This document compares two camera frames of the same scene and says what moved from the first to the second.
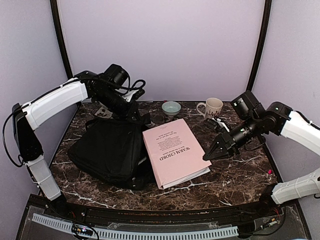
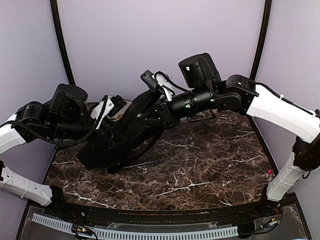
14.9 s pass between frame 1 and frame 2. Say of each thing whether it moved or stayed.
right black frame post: stayed
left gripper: moved
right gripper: moved
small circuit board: stayed
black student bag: moved
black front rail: stayed
